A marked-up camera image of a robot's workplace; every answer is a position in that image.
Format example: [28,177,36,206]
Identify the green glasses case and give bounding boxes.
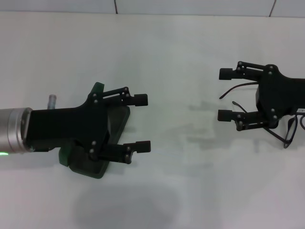
[58,82,131,179]

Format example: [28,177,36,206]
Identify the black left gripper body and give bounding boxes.
[23,92,112,162]

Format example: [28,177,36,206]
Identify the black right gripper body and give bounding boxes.
[256,64,305,129]

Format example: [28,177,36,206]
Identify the black glasses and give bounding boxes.
[219,82,305,148]

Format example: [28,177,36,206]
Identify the silver cylindrical connector stub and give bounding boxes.
[48,94,58,110]

